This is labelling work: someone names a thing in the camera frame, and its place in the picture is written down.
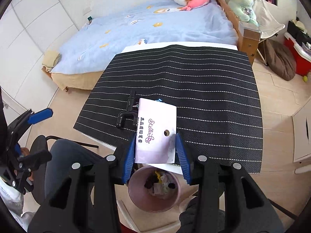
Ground person's legs dark trousers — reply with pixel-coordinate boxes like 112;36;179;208
44;139;103;198

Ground red cooler box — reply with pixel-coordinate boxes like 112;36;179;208
284;32;310;76

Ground white drawer cabinet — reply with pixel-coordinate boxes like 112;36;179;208
293;98;310;163

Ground light green plush unicorn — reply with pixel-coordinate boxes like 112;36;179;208
228;0;259;27

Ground black striped table mat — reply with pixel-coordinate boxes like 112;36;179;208
74;45;263;174

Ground bed with blue blanket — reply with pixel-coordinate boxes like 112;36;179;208
42;0;253;90

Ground pink trash bin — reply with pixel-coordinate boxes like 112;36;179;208
128;166;181;213

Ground white folding chair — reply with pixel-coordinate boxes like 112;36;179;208
217;0;285;63

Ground pink white paper card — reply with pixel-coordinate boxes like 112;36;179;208
135;98;176;164

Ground white table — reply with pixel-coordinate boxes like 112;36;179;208
74;42;237;163

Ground black plastic clip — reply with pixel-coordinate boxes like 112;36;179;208
116;90;139;129

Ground brown bean bag cushion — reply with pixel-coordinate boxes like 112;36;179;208
264;39;297;81

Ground pink plush toy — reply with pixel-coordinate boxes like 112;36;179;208
180;0;210;11

